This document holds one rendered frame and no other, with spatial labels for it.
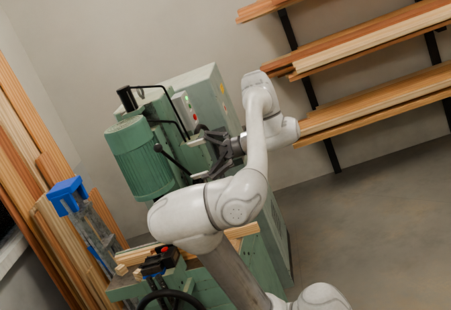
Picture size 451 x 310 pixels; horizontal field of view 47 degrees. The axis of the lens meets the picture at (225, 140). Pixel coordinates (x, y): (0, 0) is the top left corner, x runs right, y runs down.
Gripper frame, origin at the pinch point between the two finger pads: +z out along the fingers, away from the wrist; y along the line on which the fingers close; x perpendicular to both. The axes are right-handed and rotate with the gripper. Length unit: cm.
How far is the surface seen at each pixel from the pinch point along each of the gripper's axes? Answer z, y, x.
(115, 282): 53, -29, -29
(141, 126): 15.9, 16.3, 8.2
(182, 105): 7.7, 36.0, -15.2
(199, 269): 13.0, -33.1, -26.0
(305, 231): 1, 28, -203
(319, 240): -9, 15, -192
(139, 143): 18.2, 10.2, 6.4
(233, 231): -0.4, -19.0, -33.7
